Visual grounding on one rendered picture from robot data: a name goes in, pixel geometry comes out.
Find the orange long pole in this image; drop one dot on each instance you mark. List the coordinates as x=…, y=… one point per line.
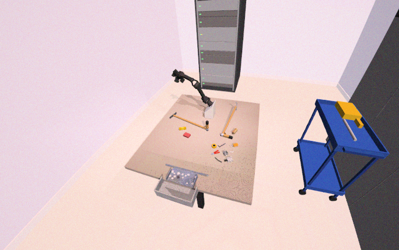
x=205, y=127

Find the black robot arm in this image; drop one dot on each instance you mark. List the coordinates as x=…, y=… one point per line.
x=197, y=85

